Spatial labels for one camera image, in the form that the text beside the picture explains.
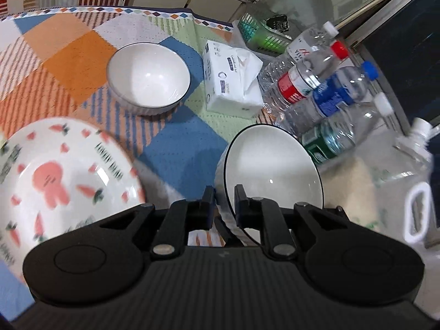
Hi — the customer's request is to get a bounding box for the white bowl dark rim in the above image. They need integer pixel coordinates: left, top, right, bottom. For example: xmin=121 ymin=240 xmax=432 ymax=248
xmin=214 ymin=124 xmax=324 ymax=247
xmin=106 ymin=42 xmax=192 ymax=116

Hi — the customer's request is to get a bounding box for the small black box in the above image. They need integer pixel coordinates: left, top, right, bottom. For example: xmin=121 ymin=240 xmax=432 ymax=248
xmin=266 ymin=14 xmax=290 ymax=32

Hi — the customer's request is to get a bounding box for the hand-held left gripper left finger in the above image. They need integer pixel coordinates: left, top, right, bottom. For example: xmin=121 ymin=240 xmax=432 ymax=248
xmin=78 ymin=185 xmax=217 ymax=261

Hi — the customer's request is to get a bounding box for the green plastic basket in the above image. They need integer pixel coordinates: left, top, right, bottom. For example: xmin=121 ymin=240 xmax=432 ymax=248
xmin=233 ymin=13 xmax=293 ymax=57

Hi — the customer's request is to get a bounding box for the clear plastic jug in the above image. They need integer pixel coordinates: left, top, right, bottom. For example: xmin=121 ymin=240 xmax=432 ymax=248
xmin=323 ymin=117 xmax=436 ymax=247

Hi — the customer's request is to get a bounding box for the white cap water bottle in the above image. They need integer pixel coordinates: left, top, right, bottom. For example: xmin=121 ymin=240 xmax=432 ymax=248
xmin=260 ymin=21 xmax=339 ymax=77

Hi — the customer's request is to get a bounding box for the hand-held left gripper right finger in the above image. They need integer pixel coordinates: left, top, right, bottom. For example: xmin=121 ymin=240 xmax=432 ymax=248
xmin=233 ymin=185 xmax=362 ymax=261

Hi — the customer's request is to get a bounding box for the pink carrot print plate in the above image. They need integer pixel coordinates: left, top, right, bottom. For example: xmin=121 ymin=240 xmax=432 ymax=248
xmin=0 ymin=117 xmax=148 ymax=269

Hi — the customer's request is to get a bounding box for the green label water bottle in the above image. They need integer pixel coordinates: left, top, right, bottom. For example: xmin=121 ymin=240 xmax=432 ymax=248
xmin=300 ymin=93 xmax=394 ymax=164

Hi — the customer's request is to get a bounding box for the red label water bottle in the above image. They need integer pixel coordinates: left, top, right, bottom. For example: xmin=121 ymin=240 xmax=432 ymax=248
xmin=258 ymin=40 xmax=350 ymax=118

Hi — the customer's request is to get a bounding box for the blue label water bottle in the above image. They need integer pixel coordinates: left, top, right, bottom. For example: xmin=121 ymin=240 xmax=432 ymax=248
xmin=275 ymin=61 xmax=379 ymax=135

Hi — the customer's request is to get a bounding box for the white tissue pack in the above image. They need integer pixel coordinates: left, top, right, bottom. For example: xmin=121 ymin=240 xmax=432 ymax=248
xmin=202 ymin=39 xmax=265 ymax=117

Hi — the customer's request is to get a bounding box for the colourful patchwork tablecloth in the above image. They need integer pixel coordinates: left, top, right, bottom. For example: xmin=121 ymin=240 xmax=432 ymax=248
xmin=0 ymin=5 xmax=348 ymax=317

